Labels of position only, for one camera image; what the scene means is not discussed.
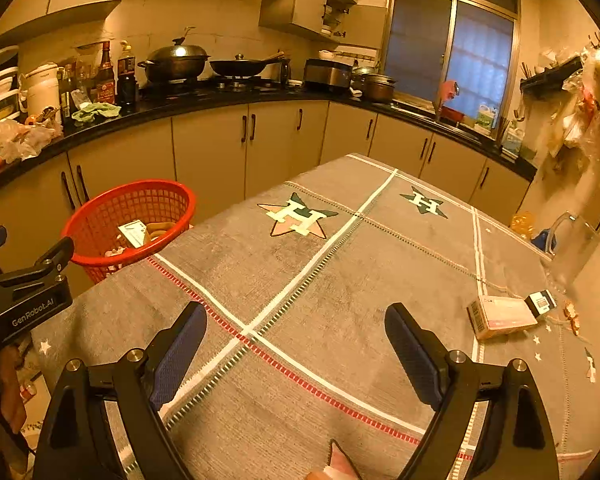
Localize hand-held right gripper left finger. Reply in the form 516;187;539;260
32;301;208;480

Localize kitchen window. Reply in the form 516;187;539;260
382;0;523;128

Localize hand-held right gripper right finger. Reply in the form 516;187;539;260
385;302;561;480

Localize person's left hand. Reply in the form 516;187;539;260
0;345;28;433

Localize green label detergent jug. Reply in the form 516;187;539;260
475;104;498;133

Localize black frying pan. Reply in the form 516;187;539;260
209;51;286;78

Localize blue label detergent jug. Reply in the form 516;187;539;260
505;127;528;156

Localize base kitchen cabinets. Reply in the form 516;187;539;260
0;100;538;281

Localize blue and white small box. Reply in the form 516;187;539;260
525;290;557;317

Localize red label sauce bottle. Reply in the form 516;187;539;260
97;42;116;103

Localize steel wok with lid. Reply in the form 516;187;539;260
137;27;212;83

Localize black countertop cooker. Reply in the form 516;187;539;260
302;58;355;92

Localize plastic bags on counter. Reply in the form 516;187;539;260
0;120;63;161

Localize open shelf with bowls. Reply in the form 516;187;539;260
320;2;351;41

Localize green rag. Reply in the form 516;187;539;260
71;102;122;126

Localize clear glass pitcher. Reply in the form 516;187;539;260
545;211;600;293

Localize grey printed tablecloth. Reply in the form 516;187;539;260
30;154;600;480

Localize yellow plastic bag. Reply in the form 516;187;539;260
510;212;536;238

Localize black wall utensil shelf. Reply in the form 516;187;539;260
520;55;586;98

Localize dark soy sauce bottle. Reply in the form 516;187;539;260
117;40;138;106

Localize pink carton box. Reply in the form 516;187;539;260
467;295;538;342

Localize hanging plastic bags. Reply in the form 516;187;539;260
545;45;600;161

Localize stacked metal pots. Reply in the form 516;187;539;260
350;66;397;103

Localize black gas stove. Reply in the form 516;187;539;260
140;77;291;98

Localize black kitchen countertop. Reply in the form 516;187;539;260
0;80;538;203

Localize pink rubber glove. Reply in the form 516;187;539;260
437;80;458;111

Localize white electric kettle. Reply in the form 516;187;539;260
19;62;63;123

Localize red plastic basket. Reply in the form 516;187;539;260
61;179;198;285

